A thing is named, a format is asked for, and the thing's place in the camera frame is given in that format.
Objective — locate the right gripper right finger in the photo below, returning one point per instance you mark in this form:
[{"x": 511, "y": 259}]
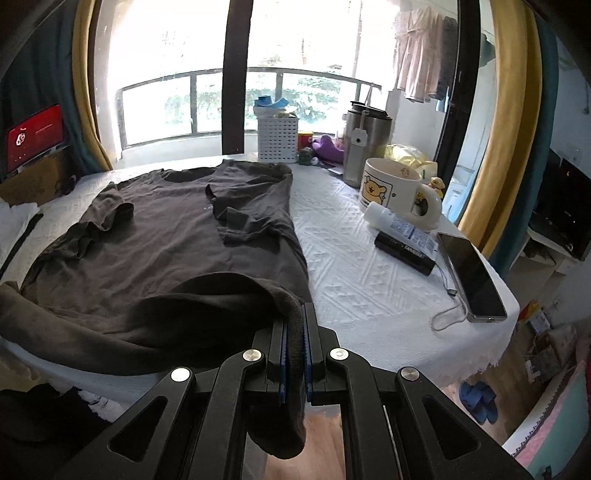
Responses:
[{"x": 321, "y": 382}]

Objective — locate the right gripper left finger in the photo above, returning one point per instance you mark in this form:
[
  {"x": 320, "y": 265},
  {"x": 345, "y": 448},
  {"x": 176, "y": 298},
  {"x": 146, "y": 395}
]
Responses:
[{"x": 270, "y": 377}]

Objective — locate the dark grey t-shirt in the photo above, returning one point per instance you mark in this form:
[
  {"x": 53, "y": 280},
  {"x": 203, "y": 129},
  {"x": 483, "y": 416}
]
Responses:
[{"x": 174, "y": 268}]

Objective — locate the white textured bedspread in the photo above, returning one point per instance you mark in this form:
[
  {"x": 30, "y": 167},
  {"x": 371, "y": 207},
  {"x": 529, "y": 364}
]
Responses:
[{"x": 379, "y": 307}]

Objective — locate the black rectangular case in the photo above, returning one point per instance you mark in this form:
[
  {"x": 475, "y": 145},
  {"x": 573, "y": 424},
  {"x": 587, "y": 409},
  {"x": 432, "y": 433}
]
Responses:
[{"x": 406, "y": 254}]

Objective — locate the white lotion tube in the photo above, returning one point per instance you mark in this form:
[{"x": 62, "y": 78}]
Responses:
[{"x": 396, "y": 227}]

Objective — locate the smartphone with dark screen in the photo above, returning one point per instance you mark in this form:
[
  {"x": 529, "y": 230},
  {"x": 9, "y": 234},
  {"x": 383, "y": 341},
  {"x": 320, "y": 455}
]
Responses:
[{"x": 478, "y": 289}]

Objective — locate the blue slippers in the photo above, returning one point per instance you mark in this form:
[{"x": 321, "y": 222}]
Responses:
[{"x": 479, "y": 400}]

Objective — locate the white bear mug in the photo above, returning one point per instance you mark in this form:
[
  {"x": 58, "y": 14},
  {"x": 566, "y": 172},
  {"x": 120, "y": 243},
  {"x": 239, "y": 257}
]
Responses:
[{"x": 399, "y": 188}]

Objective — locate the purple plush toy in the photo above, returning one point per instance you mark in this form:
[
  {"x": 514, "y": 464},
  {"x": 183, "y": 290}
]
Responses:
[{"x": 326, "y": 150}]

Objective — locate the red yellow can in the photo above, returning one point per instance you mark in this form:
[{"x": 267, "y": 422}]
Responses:
[{"x": 304, "y": 140}]

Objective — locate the yellow plastic bag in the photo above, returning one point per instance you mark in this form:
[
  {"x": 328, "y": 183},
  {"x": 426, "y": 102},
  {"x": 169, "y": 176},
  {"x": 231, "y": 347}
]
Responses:
[{"x": 413, "y": 158}]

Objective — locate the white perforated basket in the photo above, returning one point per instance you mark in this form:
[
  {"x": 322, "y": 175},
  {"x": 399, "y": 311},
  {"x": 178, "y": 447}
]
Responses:
[{"x": 277, "y": 138}]

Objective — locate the stainless steel thermos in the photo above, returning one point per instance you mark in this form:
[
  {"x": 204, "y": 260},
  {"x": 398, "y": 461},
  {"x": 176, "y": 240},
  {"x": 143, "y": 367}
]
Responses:
[{"x": 367, "y": 133}]

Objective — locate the balcony railing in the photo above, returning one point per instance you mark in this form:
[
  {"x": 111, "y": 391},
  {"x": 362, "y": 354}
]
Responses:
[{"x": 188, "y": 104}]

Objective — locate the blue cloth in basket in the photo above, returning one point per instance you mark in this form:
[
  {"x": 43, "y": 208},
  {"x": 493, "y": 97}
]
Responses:
[{"x": 267, "y": 102}]

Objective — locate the cardboard box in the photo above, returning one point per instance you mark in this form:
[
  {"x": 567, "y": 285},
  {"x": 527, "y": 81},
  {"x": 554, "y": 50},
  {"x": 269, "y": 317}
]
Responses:
[{"x": 48, "y": 178}]

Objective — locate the white pillow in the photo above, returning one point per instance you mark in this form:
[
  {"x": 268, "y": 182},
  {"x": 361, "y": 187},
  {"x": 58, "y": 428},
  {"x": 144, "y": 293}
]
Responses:
[{"x": 13, "y": 223}]

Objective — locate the hanging dark garment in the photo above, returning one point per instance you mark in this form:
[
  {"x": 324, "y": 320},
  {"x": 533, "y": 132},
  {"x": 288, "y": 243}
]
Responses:
[{"x": 448, "y": 55}]

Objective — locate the hanging pink garment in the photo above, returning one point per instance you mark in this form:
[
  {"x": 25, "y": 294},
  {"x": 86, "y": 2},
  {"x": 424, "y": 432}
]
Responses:
[{"x": 417, "y": 54}]

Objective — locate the red screen tablet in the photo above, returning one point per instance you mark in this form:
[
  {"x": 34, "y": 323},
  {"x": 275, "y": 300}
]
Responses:
[{"x": 38, "y": 134}]

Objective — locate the right yellow curtain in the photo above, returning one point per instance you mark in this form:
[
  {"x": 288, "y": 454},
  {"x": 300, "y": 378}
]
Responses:
[{"x": 518, "y": 100}]

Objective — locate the yellow curtain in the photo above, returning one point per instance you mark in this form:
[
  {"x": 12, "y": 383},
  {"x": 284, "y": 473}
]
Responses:
[
  {"x": 518, "y": 100},
  {"x": 81, "y": 83}
]

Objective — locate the left yellow curtain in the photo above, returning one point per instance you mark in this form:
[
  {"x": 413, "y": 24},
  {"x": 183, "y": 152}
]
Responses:
[{"x": 81, "y": 83}]

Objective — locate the dark window frame post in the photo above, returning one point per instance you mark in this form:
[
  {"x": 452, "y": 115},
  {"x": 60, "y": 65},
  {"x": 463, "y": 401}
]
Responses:
[{"x": 234, "y": 69}]

